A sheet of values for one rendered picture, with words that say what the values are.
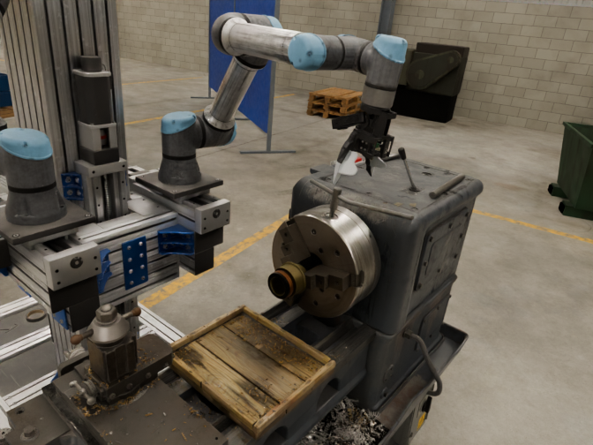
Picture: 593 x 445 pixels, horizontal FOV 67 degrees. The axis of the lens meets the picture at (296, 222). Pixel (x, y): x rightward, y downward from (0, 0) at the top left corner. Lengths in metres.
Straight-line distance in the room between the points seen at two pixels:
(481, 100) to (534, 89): 1.05
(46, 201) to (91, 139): 0.26
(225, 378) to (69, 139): 0.88
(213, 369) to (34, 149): 0.73
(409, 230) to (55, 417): 0.96
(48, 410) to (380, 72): 1.04
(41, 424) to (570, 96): 10.64
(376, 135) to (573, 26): 9.96
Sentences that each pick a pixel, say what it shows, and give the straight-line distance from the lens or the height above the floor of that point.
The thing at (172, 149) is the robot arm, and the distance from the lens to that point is 1.60.
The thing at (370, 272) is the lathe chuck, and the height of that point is 1.11.
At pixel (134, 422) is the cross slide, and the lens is 1.02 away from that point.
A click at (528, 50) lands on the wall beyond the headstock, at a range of 10.97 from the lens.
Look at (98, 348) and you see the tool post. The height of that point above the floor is 1.10.
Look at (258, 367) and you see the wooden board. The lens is 1.24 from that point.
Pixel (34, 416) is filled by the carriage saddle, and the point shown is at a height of 0.91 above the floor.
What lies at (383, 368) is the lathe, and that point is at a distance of 1.55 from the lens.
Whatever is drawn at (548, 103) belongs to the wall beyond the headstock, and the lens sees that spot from 11.01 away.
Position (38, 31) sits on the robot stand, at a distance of 1.51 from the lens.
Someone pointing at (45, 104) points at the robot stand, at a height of 1.43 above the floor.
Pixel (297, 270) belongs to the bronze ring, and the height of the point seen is 1.12.
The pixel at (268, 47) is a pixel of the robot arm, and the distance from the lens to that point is 1.14.
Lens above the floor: 1.73
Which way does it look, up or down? 25 degrees down
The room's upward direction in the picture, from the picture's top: 6 degrees clockwise
